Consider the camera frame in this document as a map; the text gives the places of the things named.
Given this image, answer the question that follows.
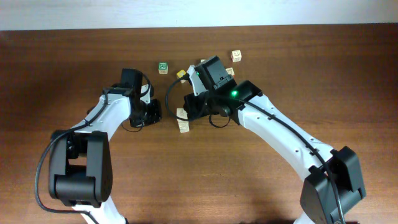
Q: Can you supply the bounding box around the yellow wooden block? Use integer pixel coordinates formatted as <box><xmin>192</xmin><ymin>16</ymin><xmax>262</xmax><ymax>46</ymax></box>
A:
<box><xmin>176</xmin><ymin>70</ymin><xmax>187</xmax><ymax>83</ymax></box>

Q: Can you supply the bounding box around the green letter R block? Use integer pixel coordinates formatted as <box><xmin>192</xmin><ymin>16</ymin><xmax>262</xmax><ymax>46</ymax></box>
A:
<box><xmin>158</xmin><ymin>62</ymin><xmax>169</xmax><ymax>74</ymax></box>

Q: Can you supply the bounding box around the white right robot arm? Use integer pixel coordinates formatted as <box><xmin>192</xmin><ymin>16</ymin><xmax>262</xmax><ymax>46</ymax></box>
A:
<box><xmin>183</xmin><ymin>56</ymin><xmax>366</xmax><ymax>223</ymax></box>

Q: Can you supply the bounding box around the red picture wooden block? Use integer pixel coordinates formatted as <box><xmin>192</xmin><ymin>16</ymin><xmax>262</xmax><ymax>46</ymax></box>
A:
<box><xmin>226</xmin><ymin>67</ymin><xmax>235</xmax><ymax>77</ymax></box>

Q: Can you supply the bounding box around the leaf picture wooden block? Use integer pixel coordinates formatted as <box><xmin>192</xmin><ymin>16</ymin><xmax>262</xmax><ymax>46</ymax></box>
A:
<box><xmin>177</xmin><ymin>108</ymin><xmax>190</xmax><ymax>133</ymax></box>

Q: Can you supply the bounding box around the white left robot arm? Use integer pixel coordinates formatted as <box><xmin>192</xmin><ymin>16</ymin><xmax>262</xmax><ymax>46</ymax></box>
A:
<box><xmin>45</xmin><ymin>68</ymin><xmax>161</xmax><ymax>223</ymax></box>

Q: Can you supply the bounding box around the brown picture wooden block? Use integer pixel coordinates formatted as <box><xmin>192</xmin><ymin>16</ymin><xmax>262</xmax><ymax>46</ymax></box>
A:
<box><xmin>231</xmin><ymin>50</ymin><xmax>242</xmax><ymax>62</ymax></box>

